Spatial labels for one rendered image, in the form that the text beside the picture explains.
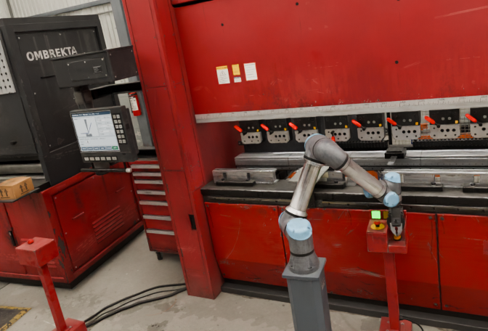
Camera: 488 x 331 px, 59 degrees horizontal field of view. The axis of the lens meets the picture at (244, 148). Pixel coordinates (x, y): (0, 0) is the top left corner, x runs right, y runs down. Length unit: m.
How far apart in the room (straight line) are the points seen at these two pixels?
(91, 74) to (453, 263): 2.43
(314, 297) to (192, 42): 1.81
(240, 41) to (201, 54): 0.31
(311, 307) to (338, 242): 0.76
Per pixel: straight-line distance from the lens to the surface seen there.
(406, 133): 2.63
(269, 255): 3.14
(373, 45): 2.57
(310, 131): 2.76
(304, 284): 2.16
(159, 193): 3.78
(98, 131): 2.93
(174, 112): 2.95
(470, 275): 2.84
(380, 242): 2.47
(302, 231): 2.05
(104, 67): 2.80
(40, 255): 3.14
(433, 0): 2.52
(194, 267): 3.41
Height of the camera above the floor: 1.91
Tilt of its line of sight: 15 degrees down
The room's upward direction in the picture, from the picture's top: 10 degrees counter-clockwise
